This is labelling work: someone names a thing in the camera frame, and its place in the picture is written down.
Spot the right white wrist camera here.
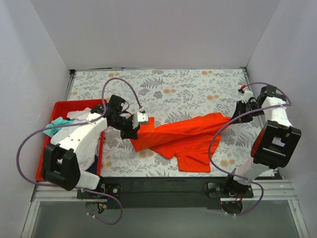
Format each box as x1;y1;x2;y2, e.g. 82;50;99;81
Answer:
238;85;254;104

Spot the purple cable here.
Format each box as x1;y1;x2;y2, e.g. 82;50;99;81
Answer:
208;82;292;217
16;77;145;226

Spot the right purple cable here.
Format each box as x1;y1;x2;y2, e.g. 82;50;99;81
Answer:
208;82;292;217

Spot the orange t shirt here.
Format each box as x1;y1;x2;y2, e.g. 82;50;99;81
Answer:
130;113;230;173

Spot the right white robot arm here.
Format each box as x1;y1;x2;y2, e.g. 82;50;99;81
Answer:
223;84;302;197

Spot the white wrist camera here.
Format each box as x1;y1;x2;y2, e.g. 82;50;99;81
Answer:
238;85;254;104
132;112;149;129

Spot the blue garment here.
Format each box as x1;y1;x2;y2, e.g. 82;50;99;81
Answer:
87;155;99;174

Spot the white t shirt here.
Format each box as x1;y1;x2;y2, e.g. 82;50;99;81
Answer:
51;108;107;171

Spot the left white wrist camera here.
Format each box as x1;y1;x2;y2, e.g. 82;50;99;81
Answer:
132;112;149;129

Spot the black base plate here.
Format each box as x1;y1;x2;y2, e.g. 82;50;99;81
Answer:
76;176;256;210

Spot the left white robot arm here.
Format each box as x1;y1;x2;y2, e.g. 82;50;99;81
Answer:
41;95;149;198

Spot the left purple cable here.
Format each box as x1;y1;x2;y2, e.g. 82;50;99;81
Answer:
16;77;145;226

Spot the teal garment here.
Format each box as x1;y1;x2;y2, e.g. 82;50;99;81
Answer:
43;117;74;137

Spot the floral patterned table mat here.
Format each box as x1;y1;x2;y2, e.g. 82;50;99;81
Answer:
67;69;247;177

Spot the aluminium frame rail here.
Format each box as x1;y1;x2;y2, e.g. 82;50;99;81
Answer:
31;178;296;202

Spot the red plastic bin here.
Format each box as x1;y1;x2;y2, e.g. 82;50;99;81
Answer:
35;99;105;181

